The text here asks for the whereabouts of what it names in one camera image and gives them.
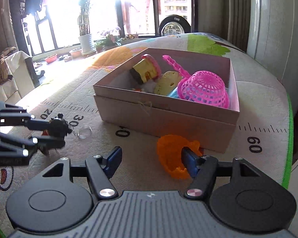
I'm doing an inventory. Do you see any pink cardboard box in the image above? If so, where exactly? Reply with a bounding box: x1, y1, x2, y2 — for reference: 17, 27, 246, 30
94, 48, 240, 153

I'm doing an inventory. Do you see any beige curtain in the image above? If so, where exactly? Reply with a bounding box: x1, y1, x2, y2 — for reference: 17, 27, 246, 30
194, 0, 251, 52

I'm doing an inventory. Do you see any red plastic basin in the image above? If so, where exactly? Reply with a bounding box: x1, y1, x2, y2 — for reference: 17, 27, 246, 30
45, 54, 57, 64

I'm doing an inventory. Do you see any black figure keychain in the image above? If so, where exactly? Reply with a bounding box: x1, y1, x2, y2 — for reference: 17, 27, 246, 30
41, 112, 93, 155

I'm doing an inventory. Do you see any yellow cheese toy keychain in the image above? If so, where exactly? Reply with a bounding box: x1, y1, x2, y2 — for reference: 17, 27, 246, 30
132, 71, 182, 96

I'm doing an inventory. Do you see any orange plastic toy basket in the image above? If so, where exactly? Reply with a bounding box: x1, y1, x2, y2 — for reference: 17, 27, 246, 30
157, 135, 203, 180

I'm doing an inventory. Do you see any flower pot with orchids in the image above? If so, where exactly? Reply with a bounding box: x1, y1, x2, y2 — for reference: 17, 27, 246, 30
101, 27, 121, 50

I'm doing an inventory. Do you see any tall potted palm plant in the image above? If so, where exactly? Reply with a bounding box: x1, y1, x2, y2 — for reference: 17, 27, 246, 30
78, 0, 95, 55

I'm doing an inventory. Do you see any washing machine door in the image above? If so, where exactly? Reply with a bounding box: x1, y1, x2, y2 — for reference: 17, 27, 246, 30
159, 14, 191, 36

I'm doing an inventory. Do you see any beige sofa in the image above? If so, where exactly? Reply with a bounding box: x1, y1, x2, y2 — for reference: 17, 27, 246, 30
0, 47, 40, 104

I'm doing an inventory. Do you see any pink plastic strainer basket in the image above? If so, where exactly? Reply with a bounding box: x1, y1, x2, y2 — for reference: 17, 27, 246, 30
163, 55, 229, 108

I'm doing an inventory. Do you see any blue tissue packet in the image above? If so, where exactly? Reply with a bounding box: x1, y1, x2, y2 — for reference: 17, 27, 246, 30
168, 88, 179, 98

